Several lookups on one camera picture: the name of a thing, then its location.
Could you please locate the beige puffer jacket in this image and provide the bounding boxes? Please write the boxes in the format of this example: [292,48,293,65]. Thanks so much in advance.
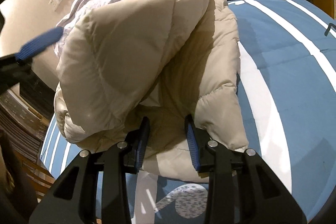
[54,0,249,182]

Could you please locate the black clothes hanger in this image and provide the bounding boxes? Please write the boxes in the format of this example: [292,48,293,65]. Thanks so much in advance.
[324,23,336,38]

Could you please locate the wooden chair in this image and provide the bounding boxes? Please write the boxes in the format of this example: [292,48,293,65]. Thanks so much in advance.
[14,151,55,202]

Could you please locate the black television screen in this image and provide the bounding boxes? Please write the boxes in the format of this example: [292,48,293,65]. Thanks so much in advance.
[19,72,55,120]

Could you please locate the blue white striped bedsheet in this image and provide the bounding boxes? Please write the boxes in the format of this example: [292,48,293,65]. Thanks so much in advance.
[39,0,335,223]

